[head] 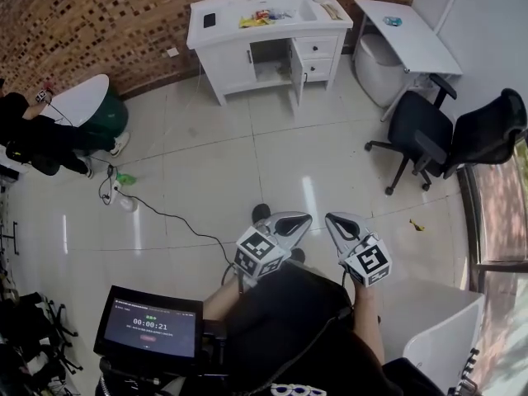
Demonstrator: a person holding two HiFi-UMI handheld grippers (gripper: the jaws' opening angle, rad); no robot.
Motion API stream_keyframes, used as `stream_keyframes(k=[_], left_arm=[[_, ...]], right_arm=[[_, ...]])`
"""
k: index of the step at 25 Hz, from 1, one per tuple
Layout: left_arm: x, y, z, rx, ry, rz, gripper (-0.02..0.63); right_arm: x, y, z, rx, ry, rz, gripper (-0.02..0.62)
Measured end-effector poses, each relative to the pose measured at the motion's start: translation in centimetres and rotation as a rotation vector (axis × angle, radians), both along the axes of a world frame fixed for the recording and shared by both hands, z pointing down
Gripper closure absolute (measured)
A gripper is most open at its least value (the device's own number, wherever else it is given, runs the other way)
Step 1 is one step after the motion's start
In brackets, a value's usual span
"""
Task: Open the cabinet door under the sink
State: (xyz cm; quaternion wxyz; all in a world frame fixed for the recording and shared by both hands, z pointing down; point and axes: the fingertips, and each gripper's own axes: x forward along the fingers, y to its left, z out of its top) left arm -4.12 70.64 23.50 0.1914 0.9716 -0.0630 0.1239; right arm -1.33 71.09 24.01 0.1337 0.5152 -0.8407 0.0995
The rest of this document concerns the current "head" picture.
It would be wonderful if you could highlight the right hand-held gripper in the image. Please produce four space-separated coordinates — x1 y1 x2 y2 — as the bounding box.
324 210 394 290

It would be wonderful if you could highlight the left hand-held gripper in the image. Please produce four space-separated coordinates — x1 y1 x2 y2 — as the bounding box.
233 210 314 291

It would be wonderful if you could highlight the white cabinet door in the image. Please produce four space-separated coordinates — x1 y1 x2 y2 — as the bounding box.
290 38 309 103
200 41 253 95

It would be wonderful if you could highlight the person's left forearm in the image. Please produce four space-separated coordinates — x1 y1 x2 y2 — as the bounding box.
201 277 248 325

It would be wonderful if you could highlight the person's right forearm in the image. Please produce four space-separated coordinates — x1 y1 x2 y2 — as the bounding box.
351 281 388 365

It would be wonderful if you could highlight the white sink vanity cabinet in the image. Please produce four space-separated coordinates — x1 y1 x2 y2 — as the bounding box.
186 0 355 107

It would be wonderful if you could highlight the person's black clothing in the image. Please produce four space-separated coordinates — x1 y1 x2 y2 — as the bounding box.
222 260 387 396

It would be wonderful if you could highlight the black office chair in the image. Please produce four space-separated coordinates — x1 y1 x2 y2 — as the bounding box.
364 72 528 197

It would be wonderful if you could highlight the white rounded table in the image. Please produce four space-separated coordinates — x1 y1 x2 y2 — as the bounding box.
402 290 487 396

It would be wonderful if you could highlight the white drawer with black knob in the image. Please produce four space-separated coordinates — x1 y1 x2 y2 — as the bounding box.
296 36 339 60
300 58 334 83

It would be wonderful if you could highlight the white toilet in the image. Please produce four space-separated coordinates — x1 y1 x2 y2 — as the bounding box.
354 33 408 109

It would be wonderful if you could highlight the black monitor screen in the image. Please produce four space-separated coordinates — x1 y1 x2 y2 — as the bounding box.
93 285 205 366

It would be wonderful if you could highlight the white power strip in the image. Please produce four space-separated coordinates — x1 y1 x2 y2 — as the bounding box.
104 178 124 206

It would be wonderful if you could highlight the white folding desk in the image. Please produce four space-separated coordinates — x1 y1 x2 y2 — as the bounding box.
353 0 464 123

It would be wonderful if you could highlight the yellow packet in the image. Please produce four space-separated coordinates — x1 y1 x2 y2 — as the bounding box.
238 15 276 30

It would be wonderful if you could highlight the clear plastic wrapper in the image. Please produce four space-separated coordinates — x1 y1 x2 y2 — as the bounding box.
267 7 297 21

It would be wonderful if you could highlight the dark green bin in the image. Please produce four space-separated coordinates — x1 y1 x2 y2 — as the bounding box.
80 90 130 157

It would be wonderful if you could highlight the white oval table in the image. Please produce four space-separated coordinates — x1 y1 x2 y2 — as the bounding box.
38 73 111 130

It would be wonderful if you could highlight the pile of black stands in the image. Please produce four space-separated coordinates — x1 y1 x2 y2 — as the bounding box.
0 290 86 396

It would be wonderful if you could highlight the black floor cable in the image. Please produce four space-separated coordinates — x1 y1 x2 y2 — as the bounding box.
97 162 238 276

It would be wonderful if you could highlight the metal window frame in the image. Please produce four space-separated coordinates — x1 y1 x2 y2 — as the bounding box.
455 136 528 295

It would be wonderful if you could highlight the thin white cable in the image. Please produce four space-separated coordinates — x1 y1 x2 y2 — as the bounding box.
186 60 208 109

